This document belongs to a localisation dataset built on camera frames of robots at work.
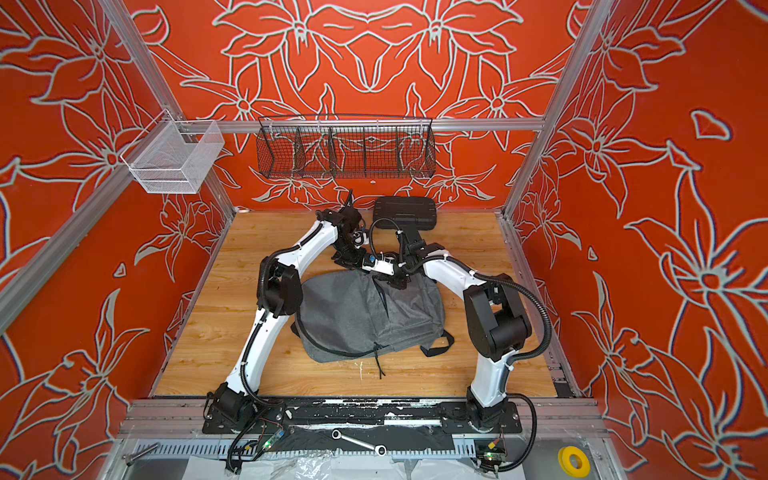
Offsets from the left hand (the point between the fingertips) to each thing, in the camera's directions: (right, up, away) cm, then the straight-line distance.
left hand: (360, 265), depth 100 cm
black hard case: (+17, +19, +10) cm, 28 cm away
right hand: (+6, -1, -9) cm, 11 cm away
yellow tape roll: (+49, -42, -33) cm, 73 cm away
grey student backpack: (-3, -14, -13) cm, 19 cm away
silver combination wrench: (+7, -41, -31) cm, 52 cm away
